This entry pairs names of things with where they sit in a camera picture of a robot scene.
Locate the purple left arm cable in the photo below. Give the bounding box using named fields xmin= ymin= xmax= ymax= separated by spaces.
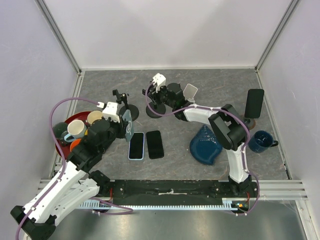
xmin=15 ymin=97 xmax=135 ymax=240

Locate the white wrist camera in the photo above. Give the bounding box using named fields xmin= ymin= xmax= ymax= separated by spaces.
xmin=97 ymin=101 xmax=120 ymax=123
xmin=151 ymin=73 xmax=166 ymax=93

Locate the wooden round phone stand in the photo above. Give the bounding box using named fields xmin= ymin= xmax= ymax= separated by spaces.
xmin=241 ymin=115 xmax=256 ymax=130

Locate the beige mug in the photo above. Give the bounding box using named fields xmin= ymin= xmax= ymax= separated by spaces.
xmin=86 ymin=110 xmax=103 ymax=125

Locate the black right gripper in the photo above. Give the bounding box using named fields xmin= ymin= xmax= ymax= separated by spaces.
xmin=147 ymin=83 xmax=175 ymax=109

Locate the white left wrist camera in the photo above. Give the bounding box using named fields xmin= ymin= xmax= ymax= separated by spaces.
xmin=97 ymin=101 xmax=120 ymax=123

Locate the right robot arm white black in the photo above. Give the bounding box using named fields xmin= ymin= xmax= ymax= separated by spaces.
xmin=142 ymin=81 xmax=252 ymax=197

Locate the blue leaf-shaped plate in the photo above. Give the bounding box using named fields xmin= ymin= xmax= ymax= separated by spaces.
xmin=189 ymin=124 xmax=223 ymax=166

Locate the white mug blue handle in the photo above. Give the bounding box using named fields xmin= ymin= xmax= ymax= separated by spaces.
xmin=63 ymin=119 xmax=87 ymax=143

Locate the light blue phone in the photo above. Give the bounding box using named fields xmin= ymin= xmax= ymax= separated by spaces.
xmin=128 ymin=132 xmax=145 ymax=161

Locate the white phone stand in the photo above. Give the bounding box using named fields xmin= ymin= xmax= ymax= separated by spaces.
xmin=183 ymin=83 xmax=198 ymax=103

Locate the light blue cable duct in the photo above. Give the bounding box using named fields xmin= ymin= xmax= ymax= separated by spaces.
xmin=76 ymin=199 xmax=249 ymax=211

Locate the dark green mug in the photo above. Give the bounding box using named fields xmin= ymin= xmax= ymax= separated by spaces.
xmin=52 ymin=122 xmax=68 ymax=140

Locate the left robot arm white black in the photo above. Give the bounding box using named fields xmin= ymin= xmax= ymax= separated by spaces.
xmin=10 ymin=111 xmax=133 ymax=240

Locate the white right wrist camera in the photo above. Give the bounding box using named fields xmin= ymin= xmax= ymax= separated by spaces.
xmin=151 ymin=73 xmax=166 ymax=93

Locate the red round tray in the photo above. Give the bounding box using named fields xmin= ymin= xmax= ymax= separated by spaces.
xmin=58 ymin=111 xmax=91 ymax=158

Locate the dark blue mug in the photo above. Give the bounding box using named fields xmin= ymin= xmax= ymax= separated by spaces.
xmin=248 ymin=130 xmax=279 ymax=153

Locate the orange cup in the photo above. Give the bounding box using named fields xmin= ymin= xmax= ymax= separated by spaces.
xmin=69 ymin=138 xmax=81 ymax=152

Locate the black round phone stand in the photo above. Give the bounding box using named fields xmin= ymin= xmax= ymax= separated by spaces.
xmin=112 ymin=89 xmax=140 ymax=121

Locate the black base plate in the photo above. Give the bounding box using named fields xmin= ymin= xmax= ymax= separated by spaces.
xmin=98 ymin=179 xmax=258 ymax=204

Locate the black phone on wooden stand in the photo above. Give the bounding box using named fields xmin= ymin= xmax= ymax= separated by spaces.
xmin=244 ymin=89 xmax=265 ymax=119

